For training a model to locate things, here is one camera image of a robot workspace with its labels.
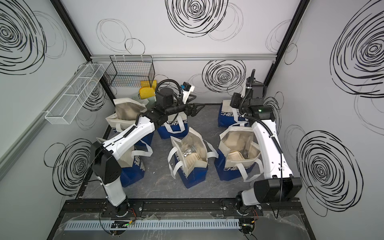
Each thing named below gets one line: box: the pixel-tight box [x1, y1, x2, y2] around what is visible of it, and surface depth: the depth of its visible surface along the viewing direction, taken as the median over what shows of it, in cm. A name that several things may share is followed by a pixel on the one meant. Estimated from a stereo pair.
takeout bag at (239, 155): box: [214, 126, 265, 183], surface depth 72 cm
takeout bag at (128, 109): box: [105, 98, 150, 133], surface depth 83 cm
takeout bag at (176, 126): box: [157, 111, 188, 140], surface depth 84 cm
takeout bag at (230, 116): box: [218, 100, 249, 128], surface depth 93 cm
